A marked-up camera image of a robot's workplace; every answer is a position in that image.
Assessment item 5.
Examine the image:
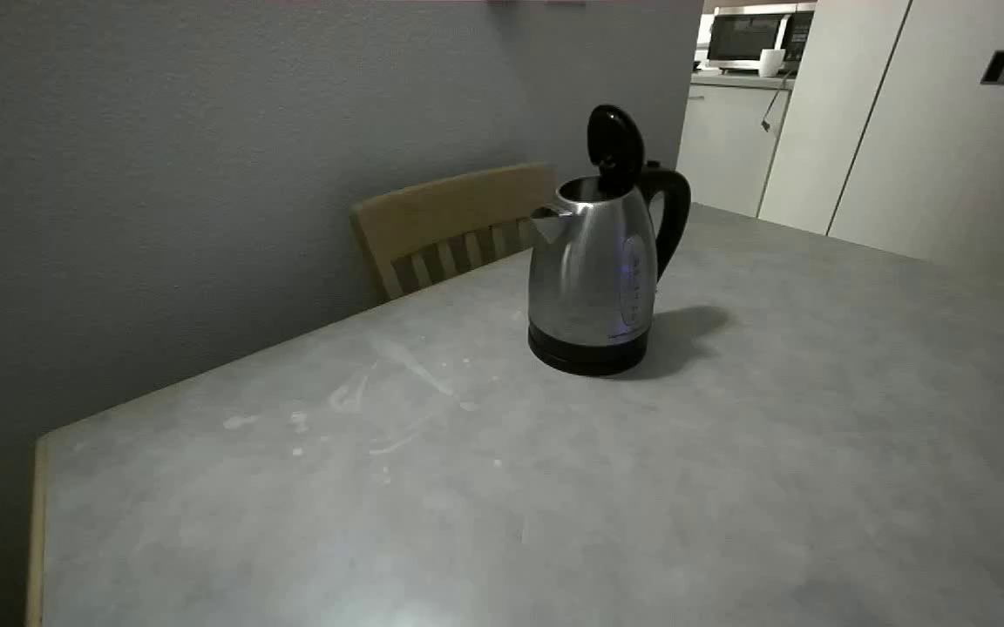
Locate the stainless steel electric kettle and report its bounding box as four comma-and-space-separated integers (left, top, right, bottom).
527, 155, 694, 379

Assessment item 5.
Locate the black kettle lid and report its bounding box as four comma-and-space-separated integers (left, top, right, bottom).
586, 101, 649, 194

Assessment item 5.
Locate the light wooden slat-back chair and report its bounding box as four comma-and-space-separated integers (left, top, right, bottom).
350, 161, 557, 304

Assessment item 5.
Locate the white kitchen base cabinet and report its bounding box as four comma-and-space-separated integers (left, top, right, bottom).
673, 72, 794, 220

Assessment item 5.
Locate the white microwave oven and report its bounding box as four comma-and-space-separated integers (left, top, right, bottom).
705, 2, 820, 75

